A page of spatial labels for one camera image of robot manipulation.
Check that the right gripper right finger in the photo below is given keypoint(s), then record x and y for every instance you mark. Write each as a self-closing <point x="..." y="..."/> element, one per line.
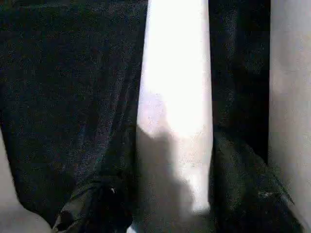
<point x="243" y="194"/>

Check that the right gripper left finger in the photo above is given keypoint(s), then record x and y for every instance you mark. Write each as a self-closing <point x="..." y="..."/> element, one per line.
<point x="121" y="199"/>

